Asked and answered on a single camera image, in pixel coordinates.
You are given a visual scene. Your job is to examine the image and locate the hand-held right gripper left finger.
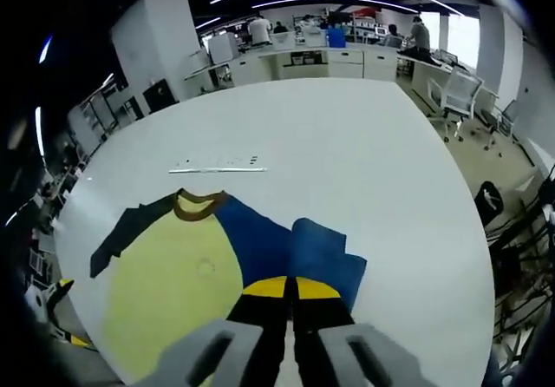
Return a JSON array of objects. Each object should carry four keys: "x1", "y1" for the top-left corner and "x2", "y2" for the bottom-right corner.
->
[{"x1": 158, "y1": 275, "x2": 290, "y2": 387}]

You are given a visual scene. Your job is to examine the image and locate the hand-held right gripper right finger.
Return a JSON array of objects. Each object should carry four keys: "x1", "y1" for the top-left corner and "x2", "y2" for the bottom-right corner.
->
[{"x1": 290, "y1": 275, "x2": 424, "y2": 387}]

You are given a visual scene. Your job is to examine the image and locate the yellow blue black garment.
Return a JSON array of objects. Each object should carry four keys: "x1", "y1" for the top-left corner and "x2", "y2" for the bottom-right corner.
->
[{"x1": 89, "y1": 188, "x2": 369, "y2": 386}]

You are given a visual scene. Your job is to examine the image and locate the thin white template strip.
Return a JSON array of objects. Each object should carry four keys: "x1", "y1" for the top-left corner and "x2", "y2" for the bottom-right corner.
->
[{"x1": 168, "y1": 166, "x2": 269, "y2": 175}]

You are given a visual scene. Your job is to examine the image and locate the black cabinet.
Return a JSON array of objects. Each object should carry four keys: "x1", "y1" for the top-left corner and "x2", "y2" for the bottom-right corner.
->
[{"x1": 142, "y1": 78, "x2": 179, "y2": 114}]

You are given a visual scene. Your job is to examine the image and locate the white counter with drawers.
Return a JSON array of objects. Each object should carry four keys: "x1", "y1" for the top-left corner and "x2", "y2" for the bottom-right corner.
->
[{"x1": 181, "y1": 42, "x2": 400, "y2": 89}]

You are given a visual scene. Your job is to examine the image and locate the white mesh office chair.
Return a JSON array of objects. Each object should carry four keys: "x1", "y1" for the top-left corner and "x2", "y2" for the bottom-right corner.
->
[{"x1": 427, "y1": 65, "x2": 485, "y2": 143}]

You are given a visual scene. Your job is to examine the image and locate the wide white pillar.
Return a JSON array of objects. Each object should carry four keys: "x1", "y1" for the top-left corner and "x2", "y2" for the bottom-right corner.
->
[{"x1": 110, "y1": 0, "x2": 203, "y2": 102}]

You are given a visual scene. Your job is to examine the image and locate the grey office chair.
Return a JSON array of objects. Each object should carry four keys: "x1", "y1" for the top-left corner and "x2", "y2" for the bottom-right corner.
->
[{"x1": 480, "y1": 99, "x2": 520, "y2": 152}]

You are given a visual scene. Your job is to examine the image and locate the blue bin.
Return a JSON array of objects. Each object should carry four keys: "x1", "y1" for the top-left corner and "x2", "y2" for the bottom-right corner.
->
[{"x1": 327, "y1": 25, "x2": 348, "y2": 49}]

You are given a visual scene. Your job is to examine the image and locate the narrow white pillar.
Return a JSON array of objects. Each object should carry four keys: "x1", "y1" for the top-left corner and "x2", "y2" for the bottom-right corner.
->
[{"x1": 476, "y1": 4, "x2": 526, "y2": 97}]

